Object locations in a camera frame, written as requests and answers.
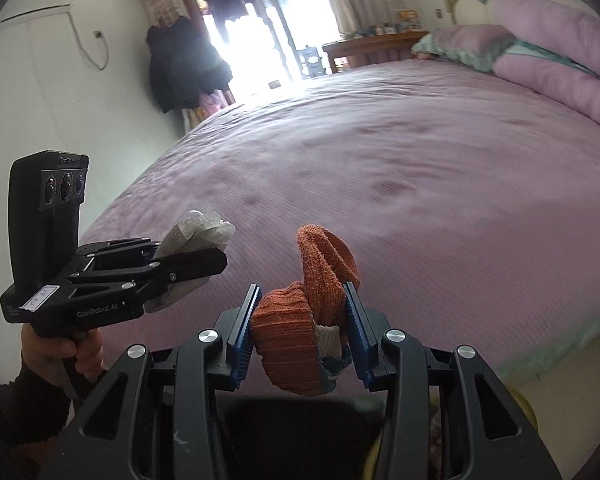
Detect folded purple quilt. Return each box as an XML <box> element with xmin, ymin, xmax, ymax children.
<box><xmin>487</xmin><ymin>0</ymin><xmax>600</xmax><ymax>136</ymax></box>

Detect hanging dark coats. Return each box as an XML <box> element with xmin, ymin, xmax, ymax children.
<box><xmin>146</xmin><ymin>14</ymin><xmax>233</xmax><ymax>113</ymax></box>

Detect white air conditioner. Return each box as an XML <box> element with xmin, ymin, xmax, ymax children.
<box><xmin>0</xmin><ymin>2</ymin><xmax>73</xmax><ymax>32</ymax></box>

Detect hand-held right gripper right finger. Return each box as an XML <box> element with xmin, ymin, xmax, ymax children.
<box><xmin>342</xmin><ymin>281</ymin><xmax>564</xmax><ymax>480</ymax></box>

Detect grey white sock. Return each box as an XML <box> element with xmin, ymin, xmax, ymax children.
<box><xmin>147</xmin><ymin>208</ymin><xmax>237</xmax><ymax>313</ymax></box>

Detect person's left forearm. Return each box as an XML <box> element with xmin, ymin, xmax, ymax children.
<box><xmin>0</xmin><ymin>355</ymin><xmax>76</xmax><ymax>480</ymax></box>

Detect orange knit sock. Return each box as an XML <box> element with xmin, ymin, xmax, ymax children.
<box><xmin>250</xmin><ymin>225</ymin><xmax>363</xmax><ymax>397</ymax></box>

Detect air conditioner cable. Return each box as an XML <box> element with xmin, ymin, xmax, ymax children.
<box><xmin>67</xmin><ymin>10</ymin><xmax>112</xmax><ymax>72</ymax></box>

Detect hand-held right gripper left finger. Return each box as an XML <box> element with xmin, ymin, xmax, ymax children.
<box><xmin>42</xmin><ymin>284</ymin><xmax>263</xmax><ymax>480</ymax></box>

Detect person's left hand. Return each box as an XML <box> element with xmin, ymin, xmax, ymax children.
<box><xmin>21</xmin><ymin>322</ymin><xmax>106</xmax><ymax>387</ymax></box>

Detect bed with purple sheet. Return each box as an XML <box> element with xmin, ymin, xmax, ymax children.
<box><xmin>77</xmin><ymin>57</ymin><xmax>600</xmax><ymax>401</ymax></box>

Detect wooden desk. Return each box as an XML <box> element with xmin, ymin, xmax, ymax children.
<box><xmin>321</xmin><ymin>30</ymin><xmax>431</xmax><ymax>73</ymax></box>

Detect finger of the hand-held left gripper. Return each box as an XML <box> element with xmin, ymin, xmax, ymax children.
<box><xmin>72</xmin><ymin>249</ymin><xmax>228</xmax><ymax>312</ymax></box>
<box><xmin>80</xmin><ymin>237</ymin><xmax>164</xmax><ymax>262</ymax></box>

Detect blue plastic stool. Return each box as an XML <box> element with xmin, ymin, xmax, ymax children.
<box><xmin>300</xmin><ymin>45</ymin><xmax>327</xmax><ymax>79</ymax></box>

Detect purple pillow with green trim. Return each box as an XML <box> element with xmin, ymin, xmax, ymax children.
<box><xmin>411</xmin><ymin>24</ymin><xmax>518</xmax><ymax>72</ymax></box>

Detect green bed skirt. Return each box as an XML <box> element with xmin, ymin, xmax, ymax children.
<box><xmin>497</xmin><ymin>317</ymin><xmax>600</xmax><ymax>386</ymax></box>

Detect glass balcony door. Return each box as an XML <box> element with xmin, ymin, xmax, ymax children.
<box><xmin>175</xmin><ymin>0</ymin><xmax>341</xmax><ymax>106</ymax></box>

